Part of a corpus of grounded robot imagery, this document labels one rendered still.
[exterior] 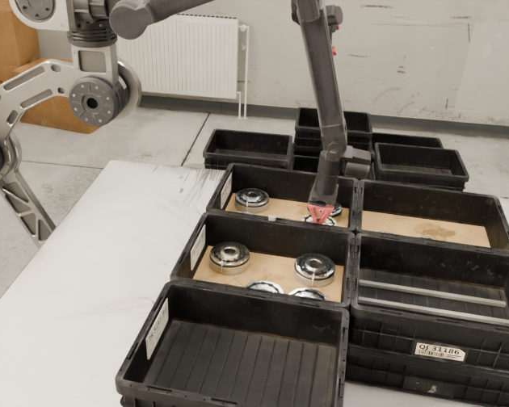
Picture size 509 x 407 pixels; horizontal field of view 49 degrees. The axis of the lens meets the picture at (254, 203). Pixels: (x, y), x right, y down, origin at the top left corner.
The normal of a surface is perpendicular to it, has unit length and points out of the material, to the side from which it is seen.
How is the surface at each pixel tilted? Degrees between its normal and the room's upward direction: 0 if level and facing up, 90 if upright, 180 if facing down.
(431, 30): 90
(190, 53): 90
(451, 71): 90
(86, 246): 0
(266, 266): 0
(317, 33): 104
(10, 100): 90
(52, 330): 0
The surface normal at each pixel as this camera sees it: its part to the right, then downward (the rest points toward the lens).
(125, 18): -0.13, 0.66
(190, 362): 0.04, -0.86
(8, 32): 0.00, 0.50
